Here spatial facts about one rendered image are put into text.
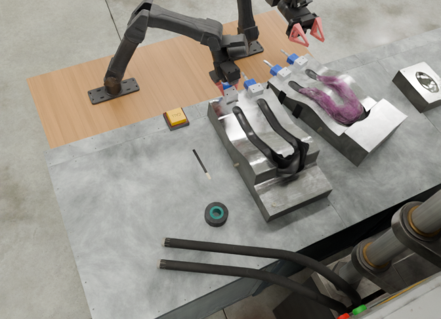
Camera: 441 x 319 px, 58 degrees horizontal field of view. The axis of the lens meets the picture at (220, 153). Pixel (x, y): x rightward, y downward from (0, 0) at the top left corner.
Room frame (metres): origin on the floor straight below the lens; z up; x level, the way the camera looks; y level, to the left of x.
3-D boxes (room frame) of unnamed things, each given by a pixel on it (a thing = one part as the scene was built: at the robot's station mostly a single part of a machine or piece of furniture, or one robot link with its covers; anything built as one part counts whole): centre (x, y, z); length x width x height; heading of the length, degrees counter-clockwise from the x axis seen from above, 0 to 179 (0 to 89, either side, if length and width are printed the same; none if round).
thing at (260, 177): (0.83, -0.17, 0.87); 0.50 x 0.26 x 0.14; 34
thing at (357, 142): (1.10, -0.42, 0.86); 0.50 x 0.26 x 0.11; 51
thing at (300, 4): (1.13, -0.18, 1.25); 0.07 x 0.06 x 0.11; 126
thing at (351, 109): (1.10, -0.41, 0.90); 0.26 x 0.18 x 0.08; 51
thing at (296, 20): (1.13, -0.18, 1.20); 0.10 x 0.07 x 0.07; 126
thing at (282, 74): (1.23, -0.16, 0.86); 0.13 x 0.05 x 0.05; 51
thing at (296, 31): (1.06, -0.20, 1.20); 0.09 x 0.07 x 0.07; 36
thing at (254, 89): (1.09, -0.06, 0.89); 0.13 x 0.05 x 0.05; 35
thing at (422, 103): (1.30, -0.82, 0.84); 0.20 x 0.15 x 0.07; 34
